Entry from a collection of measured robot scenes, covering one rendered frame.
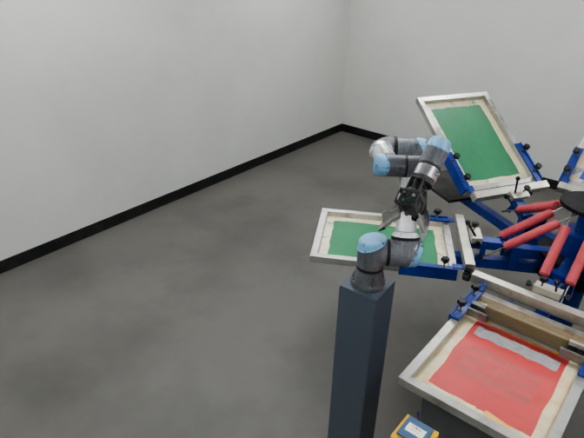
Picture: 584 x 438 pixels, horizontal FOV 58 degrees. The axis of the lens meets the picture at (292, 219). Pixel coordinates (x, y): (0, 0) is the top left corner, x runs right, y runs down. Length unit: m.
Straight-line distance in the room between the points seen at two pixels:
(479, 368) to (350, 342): 0.55
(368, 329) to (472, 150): 1.79
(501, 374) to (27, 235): 3.88
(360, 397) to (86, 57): 3.51
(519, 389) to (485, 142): 1.96
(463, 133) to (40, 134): 3.28
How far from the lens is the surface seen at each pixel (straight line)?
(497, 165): 3.77
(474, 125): 3.92
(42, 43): 4.67
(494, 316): 2.60
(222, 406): 3.42
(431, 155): 1.72
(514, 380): 2.42
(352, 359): 2.51
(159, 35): 5.25
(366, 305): 2.28
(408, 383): 2.22
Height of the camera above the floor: 2.53
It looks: 28 degrees down
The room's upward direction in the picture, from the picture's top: 1 degrees clockwise
